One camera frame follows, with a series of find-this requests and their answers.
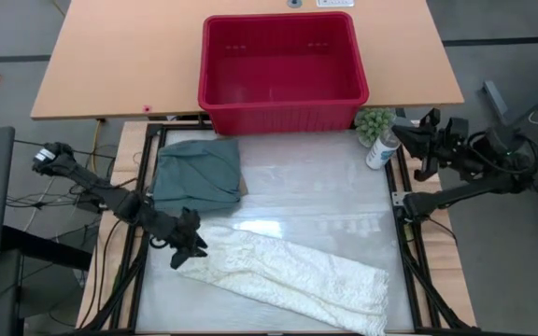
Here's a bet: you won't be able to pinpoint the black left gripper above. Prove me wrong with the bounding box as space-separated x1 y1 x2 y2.
149 207 210 272

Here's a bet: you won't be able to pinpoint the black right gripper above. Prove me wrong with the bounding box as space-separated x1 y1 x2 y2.
390 107 474 184

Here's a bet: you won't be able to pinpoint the grey-teal trousers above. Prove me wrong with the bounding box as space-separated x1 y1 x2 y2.
149 137 244 218

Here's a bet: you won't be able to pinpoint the white towel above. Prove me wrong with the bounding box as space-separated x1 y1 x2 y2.
175 225 390 336

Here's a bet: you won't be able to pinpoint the red plastic laundry bin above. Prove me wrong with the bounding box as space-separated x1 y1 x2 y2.
197 11 371 136

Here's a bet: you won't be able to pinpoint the white spray bottle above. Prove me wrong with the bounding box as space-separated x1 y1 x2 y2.
365 128 402 171

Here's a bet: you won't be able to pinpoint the small potted succulent plant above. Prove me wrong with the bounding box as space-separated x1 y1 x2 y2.
353 106 397 148

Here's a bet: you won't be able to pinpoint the grey desk leg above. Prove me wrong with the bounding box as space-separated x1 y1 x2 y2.
482 79 538 127

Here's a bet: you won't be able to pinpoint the black side table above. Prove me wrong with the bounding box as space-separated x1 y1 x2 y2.
0 223 92 336

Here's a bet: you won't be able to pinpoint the light wooden desk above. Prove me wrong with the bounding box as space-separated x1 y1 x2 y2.
30 0 465 120

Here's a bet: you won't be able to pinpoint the black aluminium table frame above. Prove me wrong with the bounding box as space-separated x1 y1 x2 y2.
79 119 483 336

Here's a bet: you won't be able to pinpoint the yellow cable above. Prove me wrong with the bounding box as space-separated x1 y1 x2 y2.
90 119 106 174

